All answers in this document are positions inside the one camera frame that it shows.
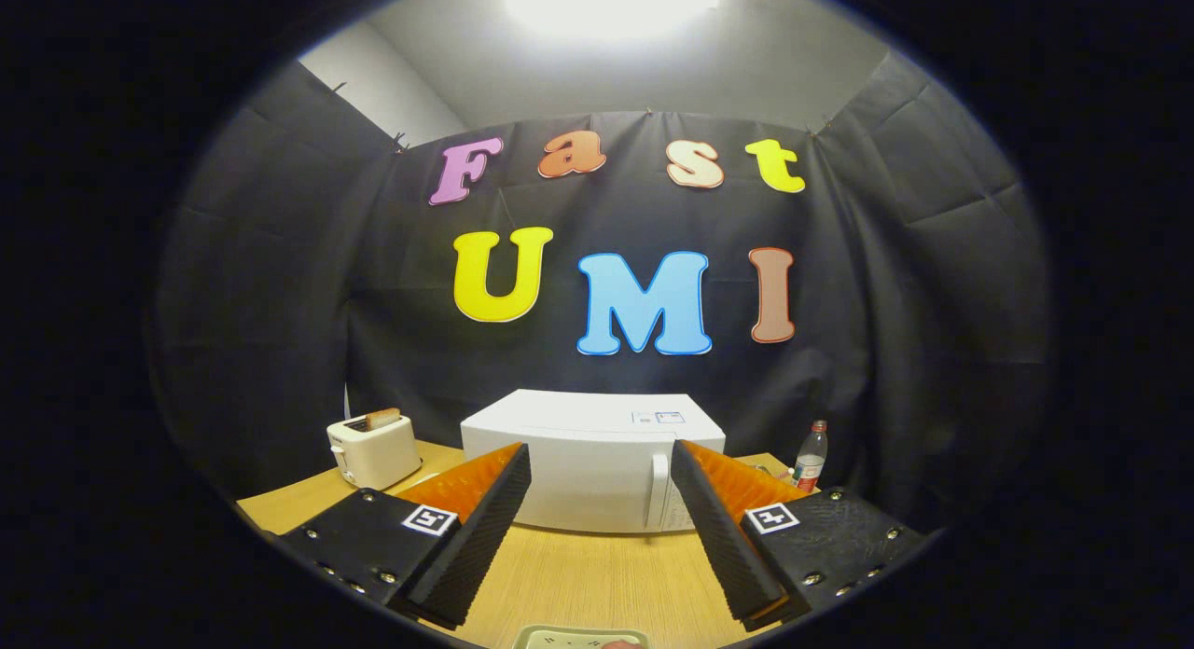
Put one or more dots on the clear plastic water bottle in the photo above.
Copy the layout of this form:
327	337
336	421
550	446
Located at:
811	462

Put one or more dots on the white toaster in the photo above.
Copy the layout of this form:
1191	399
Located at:
378	458

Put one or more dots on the black backdrop cloth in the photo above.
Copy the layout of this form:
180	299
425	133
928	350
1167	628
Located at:
886	304

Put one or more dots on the toast slice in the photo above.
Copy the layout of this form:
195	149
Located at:
382	419

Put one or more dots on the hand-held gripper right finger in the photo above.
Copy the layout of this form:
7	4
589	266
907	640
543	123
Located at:
728	546

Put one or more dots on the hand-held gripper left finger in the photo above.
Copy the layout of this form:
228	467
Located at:
480	537

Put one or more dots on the cream serving tray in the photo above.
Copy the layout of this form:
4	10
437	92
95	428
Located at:
560	638

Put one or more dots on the white microwave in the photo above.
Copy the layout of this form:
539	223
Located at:
588	462

